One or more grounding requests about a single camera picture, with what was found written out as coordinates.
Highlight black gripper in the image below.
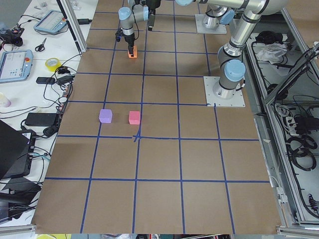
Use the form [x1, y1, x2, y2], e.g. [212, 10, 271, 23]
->
[134, 0, 160, 31]
[124, 34, 135, 54]

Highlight orange foam block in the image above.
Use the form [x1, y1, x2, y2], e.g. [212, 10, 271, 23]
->
[128, 45, 138, 58]

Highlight black power brick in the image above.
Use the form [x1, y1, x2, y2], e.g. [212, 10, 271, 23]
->
[77, 18, 92, 25]

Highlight blue teach pendant far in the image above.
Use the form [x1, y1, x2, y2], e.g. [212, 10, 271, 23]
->
[33, 10, 67, 35]

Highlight black phone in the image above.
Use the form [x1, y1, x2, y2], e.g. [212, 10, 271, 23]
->
[36, 77, 56, 85]

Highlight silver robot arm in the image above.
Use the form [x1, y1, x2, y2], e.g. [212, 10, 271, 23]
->
[115, 0, 235, 58]
[118, 0, 288, 100]

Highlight brown paper table cover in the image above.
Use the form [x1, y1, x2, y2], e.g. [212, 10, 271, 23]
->
[33, 0, 281, 235]

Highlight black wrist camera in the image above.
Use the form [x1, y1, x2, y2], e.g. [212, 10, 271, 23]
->
[115, 28, 123, 42]

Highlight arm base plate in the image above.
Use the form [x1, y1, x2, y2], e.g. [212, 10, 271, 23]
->
[203, 76, 246, 108]
[195, 14, 227, 34]

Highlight black handled scissors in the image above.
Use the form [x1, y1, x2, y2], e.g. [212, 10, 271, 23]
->
[34, 38, 47, 52]

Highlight yellow tape roll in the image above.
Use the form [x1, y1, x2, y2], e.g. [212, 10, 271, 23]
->
[45, 57, 62, 72]

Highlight white paper cup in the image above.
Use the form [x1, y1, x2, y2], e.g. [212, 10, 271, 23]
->
[0, 93, 11, 108]

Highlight black laptop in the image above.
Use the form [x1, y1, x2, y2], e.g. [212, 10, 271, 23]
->
[0, 121, 35, 179]

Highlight blue teach pendant near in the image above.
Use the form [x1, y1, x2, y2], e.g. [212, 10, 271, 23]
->
[0, 49, 33, 83]

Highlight blue teach pendant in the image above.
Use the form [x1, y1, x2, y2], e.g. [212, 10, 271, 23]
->
[0, 49, 33, 83]
[33, 10, 67, 35]

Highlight black power adapter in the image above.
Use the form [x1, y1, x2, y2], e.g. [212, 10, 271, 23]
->
[25, 113, 57, 126]

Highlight purple foam block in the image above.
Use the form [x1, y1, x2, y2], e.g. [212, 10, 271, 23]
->
[99, 109, 113, 123]

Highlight aluminium frame post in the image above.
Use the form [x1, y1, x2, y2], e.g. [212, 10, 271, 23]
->
[56, 0, 87, 55]

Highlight pink foam block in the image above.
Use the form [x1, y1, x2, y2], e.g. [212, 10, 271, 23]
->
[129, 111, 141, 125]

